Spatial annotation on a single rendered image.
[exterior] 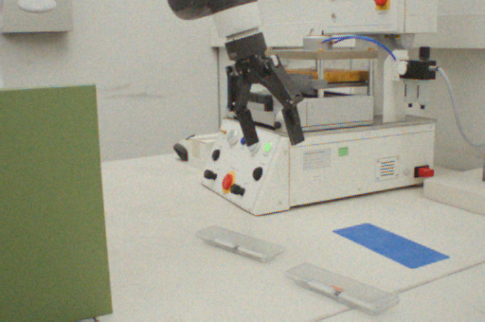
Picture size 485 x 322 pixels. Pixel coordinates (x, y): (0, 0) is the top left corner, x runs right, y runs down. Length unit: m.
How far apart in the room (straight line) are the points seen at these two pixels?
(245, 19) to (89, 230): 0.46
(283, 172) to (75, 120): 0.61
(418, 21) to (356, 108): 0.28
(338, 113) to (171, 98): 1.64
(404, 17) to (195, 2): 0.59
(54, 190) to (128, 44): 2.02
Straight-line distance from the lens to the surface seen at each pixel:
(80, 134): 0.75
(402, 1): 1.40
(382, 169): 1.39
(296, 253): 1.02
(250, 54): 0.99
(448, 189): 1.35
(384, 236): 1.12
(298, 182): 1.25
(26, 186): 0.75
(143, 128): 2.79
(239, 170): 1.33
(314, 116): 1.25
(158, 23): 2.79
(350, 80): 1.38
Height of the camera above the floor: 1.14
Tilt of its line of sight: 11 degrees down
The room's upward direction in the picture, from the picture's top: 1 degrees counter-clockwise
